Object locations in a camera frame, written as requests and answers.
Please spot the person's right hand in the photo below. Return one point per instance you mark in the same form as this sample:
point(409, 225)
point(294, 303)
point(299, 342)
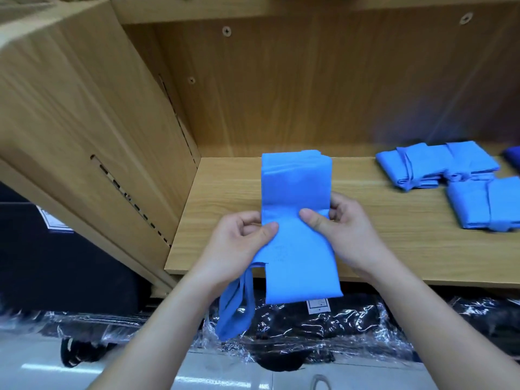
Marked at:
point(349, 235)

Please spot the person's left hand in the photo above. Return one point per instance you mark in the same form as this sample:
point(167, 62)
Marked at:
point(231, 252)

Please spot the light blue non-woven bag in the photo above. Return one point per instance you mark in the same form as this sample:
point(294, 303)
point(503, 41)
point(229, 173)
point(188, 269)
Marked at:
point(296, 264)
point(410, 166)
point(471, 161)
point(487, 203)

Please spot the wooden shelf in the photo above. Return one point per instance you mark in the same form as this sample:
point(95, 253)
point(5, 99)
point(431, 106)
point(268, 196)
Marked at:
point(422, 247)

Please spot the person's left forearm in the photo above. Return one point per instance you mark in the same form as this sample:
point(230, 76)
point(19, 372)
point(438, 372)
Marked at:
point(158, 337)

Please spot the person's right forearm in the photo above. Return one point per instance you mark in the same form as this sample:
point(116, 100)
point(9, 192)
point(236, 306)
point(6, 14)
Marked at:
point(443, 325)

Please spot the person's right shoe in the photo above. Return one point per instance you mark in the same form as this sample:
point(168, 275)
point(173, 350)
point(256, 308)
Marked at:
point(322, 382)

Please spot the beige woven basket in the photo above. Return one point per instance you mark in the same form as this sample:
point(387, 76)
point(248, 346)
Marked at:
point(49, 0)

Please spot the white paper tag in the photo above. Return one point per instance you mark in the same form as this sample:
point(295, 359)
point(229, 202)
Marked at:
point(318, 305)

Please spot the black wrapped bag with tag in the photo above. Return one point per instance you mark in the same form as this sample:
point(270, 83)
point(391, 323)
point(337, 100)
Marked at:
point(357, 321)

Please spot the black plastic-wrapped bag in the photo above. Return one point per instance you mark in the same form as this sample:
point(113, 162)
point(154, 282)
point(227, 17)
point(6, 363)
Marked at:
point(81, 329)
point(479, 317)

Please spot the white blue-edged label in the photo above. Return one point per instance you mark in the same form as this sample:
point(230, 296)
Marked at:
point(55, 221)

